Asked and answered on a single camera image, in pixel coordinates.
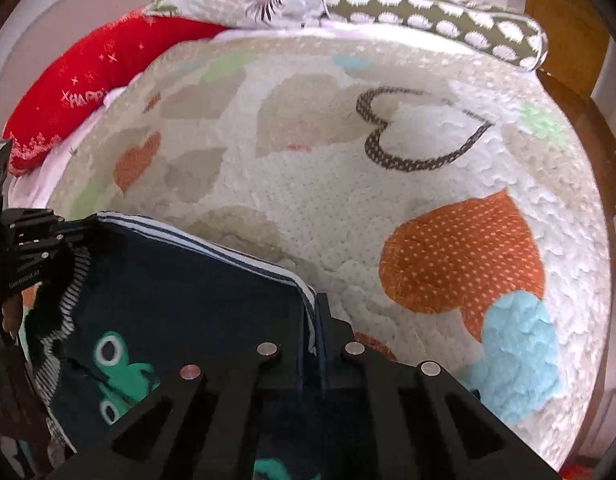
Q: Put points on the heart print blanket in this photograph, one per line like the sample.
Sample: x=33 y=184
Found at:
x=338 y=200

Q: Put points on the wooden door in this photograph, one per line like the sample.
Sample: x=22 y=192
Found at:
x=563 y=20

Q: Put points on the wooden bed frame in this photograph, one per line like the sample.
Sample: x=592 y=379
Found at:
x=588 y=125

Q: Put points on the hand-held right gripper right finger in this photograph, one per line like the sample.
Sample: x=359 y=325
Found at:
x=322 y=355

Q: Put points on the green polka dot pillow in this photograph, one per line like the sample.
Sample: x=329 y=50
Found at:
x=438 y=20

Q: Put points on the person's left hand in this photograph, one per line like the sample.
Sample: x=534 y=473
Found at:
x=12 y=321

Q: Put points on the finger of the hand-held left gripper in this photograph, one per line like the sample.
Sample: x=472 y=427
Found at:
x=78 y=234

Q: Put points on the navy pants with green print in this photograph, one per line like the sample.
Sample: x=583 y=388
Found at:
x=188 y=290

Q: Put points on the red pillow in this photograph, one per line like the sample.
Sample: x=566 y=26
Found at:
x=83 y=75

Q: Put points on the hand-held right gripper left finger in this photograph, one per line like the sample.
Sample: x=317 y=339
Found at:
x=301 y=355

